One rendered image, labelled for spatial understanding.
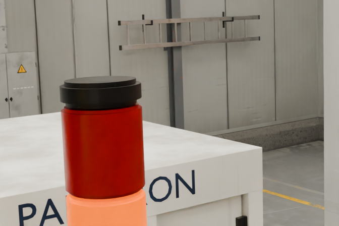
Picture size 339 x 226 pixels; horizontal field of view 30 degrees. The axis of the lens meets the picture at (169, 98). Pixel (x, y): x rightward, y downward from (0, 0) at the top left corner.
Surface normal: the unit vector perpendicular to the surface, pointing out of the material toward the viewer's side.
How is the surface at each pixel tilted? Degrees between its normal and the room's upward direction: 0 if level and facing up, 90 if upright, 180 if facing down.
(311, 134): 90
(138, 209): 90
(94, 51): 90
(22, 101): 90
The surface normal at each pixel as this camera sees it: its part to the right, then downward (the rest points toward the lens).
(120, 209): 0.44, 0.10
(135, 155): 0.83, 0.04
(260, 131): 0.30, -0.70
